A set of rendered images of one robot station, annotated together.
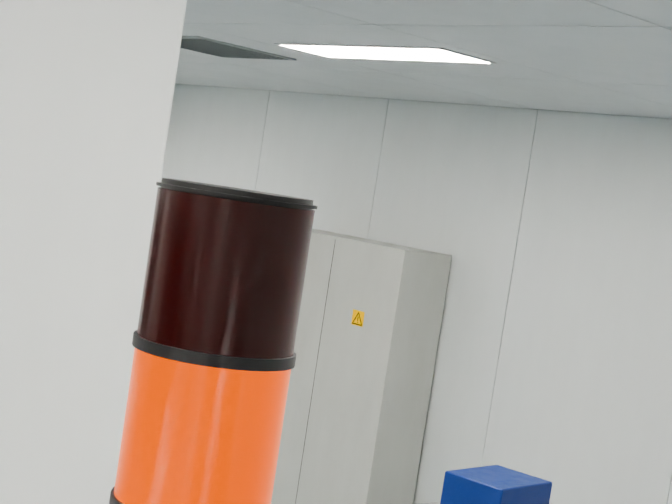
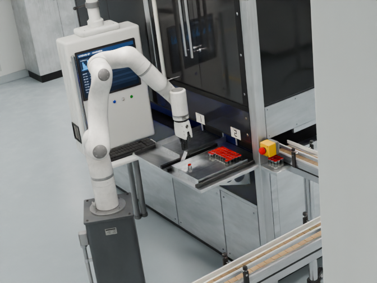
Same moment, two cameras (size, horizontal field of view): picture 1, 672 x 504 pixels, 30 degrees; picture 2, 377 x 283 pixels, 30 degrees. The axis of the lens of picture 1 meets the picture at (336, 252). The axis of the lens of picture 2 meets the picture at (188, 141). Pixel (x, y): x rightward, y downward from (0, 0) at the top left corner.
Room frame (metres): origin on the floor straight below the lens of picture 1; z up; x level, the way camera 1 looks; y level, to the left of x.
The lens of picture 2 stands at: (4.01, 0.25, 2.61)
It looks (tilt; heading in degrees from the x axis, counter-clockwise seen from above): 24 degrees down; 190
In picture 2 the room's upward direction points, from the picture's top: 7 degrees counter-clockwise
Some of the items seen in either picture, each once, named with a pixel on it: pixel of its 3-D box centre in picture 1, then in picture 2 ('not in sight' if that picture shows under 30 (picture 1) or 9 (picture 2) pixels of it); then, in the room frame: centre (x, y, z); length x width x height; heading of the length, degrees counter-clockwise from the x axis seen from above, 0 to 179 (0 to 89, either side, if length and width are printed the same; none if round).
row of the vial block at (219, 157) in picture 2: not in sight; (221, 158); (0.46, -0.19, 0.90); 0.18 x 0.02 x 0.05; 42
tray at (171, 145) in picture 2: not in sight; (190, 141); (0.19, -0.40, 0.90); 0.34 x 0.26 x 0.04; 132
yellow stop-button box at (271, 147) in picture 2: not in sight; (269, 147); (0.55, 0.08, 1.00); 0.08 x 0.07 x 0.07; 132
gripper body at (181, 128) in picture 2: not in sight; (182, 127); (0.70, -0.35, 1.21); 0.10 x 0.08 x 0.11; 43
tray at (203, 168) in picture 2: not in sight; (209, 164); (0.52, -0.26, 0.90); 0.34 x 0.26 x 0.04; 132
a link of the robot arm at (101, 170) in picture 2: not in sight; (97, 152); (0.85, -0.78, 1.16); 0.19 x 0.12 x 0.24; 24
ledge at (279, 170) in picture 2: not in sight; (278, 167); (0.53, 0.12, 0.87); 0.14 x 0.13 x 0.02; 132
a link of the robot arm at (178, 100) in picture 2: not in sight; (178, 101); (0.69, -0.35, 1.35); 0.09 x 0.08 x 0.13; 24
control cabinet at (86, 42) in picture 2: not in sight; (106, 86); (-0.09, -0.95, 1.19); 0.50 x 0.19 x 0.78; 127
